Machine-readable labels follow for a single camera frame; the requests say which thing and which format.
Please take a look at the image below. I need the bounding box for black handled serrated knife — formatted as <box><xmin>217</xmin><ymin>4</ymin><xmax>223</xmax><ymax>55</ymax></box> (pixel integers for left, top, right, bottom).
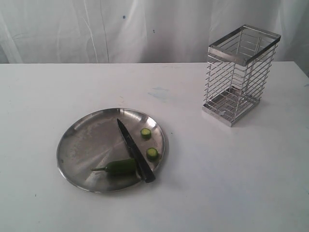
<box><xmin>116</xmin><ymin>118</ymin><xmax>155</xmax><ymax>183</ymax></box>

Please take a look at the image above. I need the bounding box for wire metal utensil holder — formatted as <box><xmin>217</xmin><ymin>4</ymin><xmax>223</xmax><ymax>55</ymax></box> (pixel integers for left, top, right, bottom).
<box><xmin>202</xmin><ymin>24</ymin><xmax>281</xmax><ymax>127</ymax></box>

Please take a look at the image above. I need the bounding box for round steel plate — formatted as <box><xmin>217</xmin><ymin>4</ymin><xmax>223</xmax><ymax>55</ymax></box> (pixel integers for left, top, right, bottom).
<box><xmin>56</xmin><ymin>108</ymin><xmax>169</xmax><ymax>193</ymax></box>

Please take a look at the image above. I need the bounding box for small yellow-green object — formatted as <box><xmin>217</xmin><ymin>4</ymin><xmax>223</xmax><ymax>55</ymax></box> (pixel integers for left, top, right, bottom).
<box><xmin>140</xmin><ymin>128</ymin><xmax>151</xmax><ymax>140</ymax></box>

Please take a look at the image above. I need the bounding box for green cucumber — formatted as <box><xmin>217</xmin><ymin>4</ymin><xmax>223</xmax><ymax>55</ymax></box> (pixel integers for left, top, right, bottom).
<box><xmin>91</xmin><ymin>158</ymin><xmax>137</xmax><ymax>175</ymax></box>

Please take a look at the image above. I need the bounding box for white backdrop curtain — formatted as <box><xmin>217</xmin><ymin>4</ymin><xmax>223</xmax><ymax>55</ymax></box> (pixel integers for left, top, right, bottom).
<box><xmin>0</xmin><ymin>0</ymin><xmax>309</xmax><ymax>63</ymax></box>

